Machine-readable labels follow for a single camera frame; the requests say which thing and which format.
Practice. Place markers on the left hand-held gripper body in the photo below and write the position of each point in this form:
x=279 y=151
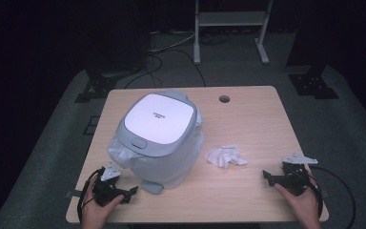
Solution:
x=103 y=191

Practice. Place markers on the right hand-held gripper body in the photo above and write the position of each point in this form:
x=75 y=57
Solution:
x=294 y=179

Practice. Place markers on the white tissue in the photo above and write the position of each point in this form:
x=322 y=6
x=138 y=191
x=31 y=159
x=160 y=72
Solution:
x=224 y=156

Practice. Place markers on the grey white pedal trash can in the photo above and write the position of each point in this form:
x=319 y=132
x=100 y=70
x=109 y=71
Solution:
x=158 y=119

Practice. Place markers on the person's left hand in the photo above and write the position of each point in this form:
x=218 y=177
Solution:
x=97 y=213

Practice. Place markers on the person's right hand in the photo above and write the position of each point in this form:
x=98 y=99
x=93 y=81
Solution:
x=305 y=205

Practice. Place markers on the grey table edge clip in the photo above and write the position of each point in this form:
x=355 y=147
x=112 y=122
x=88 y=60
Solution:
x=73 y=193

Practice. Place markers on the translucent white plastic bin liner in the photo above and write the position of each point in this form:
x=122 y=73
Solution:
x=120 y=153

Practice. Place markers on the dark floor socket plate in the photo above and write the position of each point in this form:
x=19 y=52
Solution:
x=91 y=125

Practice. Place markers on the black stand base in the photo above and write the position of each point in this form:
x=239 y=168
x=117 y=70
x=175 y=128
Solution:
x=313 y=86
x=97 y=87

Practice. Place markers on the white metal stand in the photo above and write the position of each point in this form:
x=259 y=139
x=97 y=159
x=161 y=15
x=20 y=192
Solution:
x=230 y=18

